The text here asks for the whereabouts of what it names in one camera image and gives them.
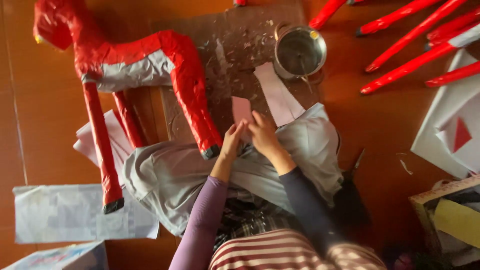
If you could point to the pile of pale paper sheets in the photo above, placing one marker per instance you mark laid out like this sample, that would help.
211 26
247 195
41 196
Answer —
116 135

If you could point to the small pink paper piece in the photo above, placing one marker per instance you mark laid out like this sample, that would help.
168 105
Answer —
241 108

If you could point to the person's right hand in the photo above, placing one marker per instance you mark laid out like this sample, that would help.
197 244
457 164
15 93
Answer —
265 138

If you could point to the person's right fingers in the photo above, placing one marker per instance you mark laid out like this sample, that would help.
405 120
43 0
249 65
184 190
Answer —
257 122

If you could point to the brown cardboard sheet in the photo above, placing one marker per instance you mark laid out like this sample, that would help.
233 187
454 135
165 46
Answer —
232 56

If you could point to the scissors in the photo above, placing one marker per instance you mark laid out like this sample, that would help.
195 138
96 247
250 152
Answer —
356 165

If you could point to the grey cloth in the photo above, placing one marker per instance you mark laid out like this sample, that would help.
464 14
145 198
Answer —
176 176

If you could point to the white printed box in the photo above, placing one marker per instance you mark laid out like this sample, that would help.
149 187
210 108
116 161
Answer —
62 258

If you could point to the red triangle paper piece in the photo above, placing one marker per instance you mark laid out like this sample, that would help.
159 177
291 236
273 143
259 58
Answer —
461 135

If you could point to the pink zigzag-edged paper strip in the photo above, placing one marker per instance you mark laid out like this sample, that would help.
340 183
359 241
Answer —
278 95

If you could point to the red paper horse figure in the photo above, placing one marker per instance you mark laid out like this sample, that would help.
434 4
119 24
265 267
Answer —
123 63

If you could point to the person's left hand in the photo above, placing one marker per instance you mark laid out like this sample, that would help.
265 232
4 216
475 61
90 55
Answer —
229 144

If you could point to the red striped shirt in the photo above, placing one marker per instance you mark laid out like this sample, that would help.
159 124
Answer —
288 251

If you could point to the thin glue brush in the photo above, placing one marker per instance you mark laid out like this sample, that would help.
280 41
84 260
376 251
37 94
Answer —
304 73

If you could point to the group of red paper sticks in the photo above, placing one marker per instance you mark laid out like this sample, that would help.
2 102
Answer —
408 41

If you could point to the cardboard box with scraps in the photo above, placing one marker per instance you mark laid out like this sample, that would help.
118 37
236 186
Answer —
450 221

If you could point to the stack of white paper sheets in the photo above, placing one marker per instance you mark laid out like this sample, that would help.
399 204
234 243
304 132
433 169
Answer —
446 112

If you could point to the person's left fingers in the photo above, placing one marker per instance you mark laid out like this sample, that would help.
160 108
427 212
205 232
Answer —
236 129

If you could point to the plaid garment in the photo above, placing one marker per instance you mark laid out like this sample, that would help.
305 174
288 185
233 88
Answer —
247 219

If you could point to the printed white paper sheet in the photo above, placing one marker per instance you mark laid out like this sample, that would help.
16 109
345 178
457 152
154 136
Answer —
75 215

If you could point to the steel pot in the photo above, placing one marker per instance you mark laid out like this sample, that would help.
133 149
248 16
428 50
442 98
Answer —
299 52

